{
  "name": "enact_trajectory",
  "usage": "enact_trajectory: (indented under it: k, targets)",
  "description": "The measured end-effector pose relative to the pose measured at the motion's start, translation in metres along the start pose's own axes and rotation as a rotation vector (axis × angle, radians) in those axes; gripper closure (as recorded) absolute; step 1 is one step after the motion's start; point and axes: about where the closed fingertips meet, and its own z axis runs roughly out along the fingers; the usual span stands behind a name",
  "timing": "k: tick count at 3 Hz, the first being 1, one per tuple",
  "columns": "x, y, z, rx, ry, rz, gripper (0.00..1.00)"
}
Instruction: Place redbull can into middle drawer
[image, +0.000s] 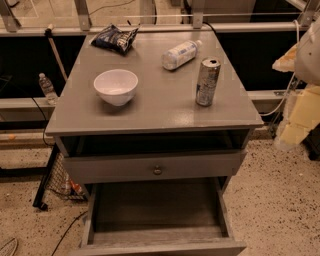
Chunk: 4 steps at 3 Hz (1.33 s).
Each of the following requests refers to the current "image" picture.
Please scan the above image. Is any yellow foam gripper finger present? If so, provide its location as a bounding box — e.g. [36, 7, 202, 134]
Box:
[272, 45, 297, 72]
[274, 84, 320, 150]

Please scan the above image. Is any silver redbull can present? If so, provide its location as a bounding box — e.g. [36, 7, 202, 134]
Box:
[196, 57, 221, 106]

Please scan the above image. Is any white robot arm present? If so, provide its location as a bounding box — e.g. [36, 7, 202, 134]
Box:
[272, 18, 320, 151]

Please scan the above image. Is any closed grey upper drawer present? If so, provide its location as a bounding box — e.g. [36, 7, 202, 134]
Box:
[63, 150, 246, 184]

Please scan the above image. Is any grey wooden drawer cabinet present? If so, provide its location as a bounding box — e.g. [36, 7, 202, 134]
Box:
[45, 30, 265, 256]

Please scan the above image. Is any round brass drawer knob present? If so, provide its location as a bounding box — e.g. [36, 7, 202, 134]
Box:
[153, 166, 162, 175]

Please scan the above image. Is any open grey wooden drawer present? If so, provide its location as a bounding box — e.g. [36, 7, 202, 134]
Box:
[70, 178, 246, 256]

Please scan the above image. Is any clear plastic bottle lying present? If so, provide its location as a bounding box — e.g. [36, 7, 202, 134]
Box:
[162, 40, 202, 71]

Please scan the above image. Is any white ceramic bowl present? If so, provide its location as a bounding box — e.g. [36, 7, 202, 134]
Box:
[93, 69, 138, 106]

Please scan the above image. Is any dark blue chip bag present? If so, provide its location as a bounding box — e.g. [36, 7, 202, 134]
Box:
[90, 24, 138, 55]

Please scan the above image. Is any small standing water bottle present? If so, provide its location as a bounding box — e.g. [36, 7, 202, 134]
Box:
[39, 73, 58, 106]

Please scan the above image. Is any white cable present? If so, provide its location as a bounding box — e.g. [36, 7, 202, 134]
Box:
[259, 19, 301, 117]

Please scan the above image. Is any wooden broom handle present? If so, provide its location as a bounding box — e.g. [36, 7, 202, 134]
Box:
[45, 24, 68, 82]

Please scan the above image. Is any black floor cable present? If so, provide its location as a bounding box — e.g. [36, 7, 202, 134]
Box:
[49, 209, 89, 256]

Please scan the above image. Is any wire mesh basket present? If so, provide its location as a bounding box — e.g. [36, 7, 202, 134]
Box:
[46, 153, 86, 201]

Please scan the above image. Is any black metal frame leg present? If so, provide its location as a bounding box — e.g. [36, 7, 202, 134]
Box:
[32, 145, 59, 211]

